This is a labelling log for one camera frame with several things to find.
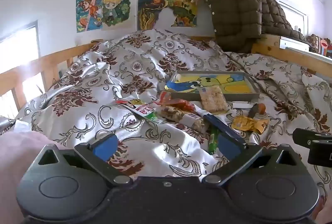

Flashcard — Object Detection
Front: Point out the swirly night wall poster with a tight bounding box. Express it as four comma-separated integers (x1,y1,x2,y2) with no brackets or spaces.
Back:
137,0,198,31

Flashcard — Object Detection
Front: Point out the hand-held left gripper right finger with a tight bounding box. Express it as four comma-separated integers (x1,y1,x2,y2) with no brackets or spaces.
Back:
202,133,301,186

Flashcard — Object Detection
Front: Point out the small orange snack packet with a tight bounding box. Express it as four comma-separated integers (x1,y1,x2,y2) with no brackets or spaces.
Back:
248,103,267,119

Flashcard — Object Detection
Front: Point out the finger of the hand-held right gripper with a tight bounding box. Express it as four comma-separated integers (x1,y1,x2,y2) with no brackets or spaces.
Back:
293,128,332,147

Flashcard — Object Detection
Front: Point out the swimming girl wall poster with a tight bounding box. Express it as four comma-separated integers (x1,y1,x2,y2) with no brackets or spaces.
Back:
76,0,103,33

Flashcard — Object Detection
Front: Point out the floral printed satin blanket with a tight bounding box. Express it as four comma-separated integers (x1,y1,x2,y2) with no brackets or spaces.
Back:
0,28,332,204

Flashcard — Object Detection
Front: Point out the clear puffed rice packet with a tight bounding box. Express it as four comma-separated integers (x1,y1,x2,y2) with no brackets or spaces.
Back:
198,85,230,114

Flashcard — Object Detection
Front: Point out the white and green snack packet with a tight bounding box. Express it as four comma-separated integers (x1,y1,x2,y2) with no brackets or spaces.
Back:
115,98,165,124

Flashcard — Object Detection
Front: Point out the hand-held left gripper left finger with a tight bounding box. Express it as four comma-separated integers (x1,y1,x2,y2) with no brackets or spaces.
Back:
38,133,133,186

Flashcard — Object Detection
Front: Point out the dark blue snack packet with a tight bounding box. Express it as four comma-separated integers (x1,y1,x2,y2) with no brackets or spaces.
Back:
202,113,247,148

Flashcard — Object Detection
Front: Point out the green stick packet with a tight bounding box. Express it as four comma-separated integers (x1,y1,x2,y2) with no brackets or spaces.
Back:
207,126,220,155

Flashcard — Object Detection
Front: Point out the pink fleece cloth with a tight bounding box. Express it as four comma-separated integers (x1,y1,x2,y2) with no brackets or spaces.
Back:
0,131,52,224

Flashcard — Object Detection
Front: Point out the blond child wall poster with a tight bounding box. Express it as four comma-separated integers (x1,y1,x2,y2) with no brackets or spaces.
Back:
101,0,133,30

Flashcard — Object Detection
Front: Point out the window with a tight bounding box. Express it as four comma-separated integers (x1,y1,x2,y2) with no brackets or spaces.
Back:
0,21,40,121

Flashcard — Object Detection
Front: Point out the brown printed bag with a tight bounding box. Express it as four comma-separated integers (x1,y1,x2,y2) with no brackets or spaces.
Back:
307,34,332,59

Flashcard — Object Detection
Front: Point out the clear nut bar packet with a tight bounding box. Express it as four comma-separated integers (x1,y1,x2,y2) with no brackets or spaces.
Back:
158,106,209,134

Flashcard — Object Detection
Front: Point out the grey tray with cartoon picture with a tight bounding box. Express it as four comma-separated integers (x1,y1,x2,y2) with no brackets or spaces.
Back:
157,70,260,101

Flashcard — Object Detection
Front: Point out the olive puffer jacket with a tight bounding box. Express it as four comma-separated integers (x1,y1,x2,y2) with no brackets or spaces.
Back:
209,0,304,53

